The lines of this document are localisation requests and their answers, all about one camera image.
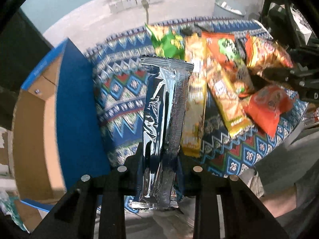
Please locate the white wall socket strip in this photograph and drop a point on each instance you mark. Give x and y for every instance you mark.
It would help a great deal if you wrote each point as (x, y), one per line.
(122, 5)

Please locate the yellow cracker stick pack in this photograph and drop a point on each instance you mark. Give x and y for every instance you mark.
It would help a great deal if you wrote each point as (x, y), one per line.
(226, 98)

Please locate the silver foil snack pack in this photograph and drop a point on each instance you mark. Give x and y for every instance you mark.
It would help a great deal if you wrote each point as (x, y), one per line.
(163, 119)

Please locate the black hanging fabric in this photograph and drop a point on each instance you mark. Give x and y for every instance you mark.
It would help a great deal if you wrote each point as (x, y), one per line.
(22, 48)

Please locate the light blue waste bin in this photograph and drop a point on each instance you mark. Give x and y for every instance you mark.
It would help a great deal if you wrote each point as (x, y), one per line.
(229, 9)

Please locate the blue cardboard box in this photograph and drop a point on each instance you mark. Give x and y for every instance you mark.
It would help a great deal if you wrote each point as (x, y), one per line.
(56, 136)

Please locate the yellow long chips pack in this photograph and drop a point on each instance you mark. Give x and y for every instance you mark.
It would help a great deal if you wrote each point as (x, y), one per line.
(193, 129)

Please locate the orange striped chips bag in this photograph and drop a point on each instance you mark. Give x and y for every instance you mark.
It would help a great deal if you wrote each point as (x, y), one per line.
(263, 53)

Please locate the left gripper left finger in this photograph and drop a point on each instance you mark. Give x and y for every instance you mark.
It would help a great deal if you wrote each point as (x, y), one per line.
(120, 182)

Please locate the orange green Wangwang bag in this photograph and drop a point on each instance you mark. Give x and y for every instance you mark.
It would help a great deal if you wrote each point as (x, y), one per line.
(222, 48)

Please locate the patterned blue tablecloth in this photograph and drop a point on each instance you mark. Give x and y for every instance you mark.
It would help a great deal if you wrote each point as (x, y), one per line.
(120, 85)

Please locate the red round-logo snack bag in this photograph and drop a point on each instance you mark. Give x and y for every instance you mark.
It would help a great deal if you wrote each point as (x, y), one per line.
(265, 107)

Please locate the green peanut snack bag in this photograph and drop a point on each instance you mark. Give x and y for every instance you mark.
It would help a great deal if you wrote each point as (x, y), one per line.
(166, 42)

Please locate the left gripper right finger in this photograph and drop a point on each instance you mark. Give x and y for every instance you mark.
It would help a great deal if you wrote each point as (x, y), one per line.
(204, 187)

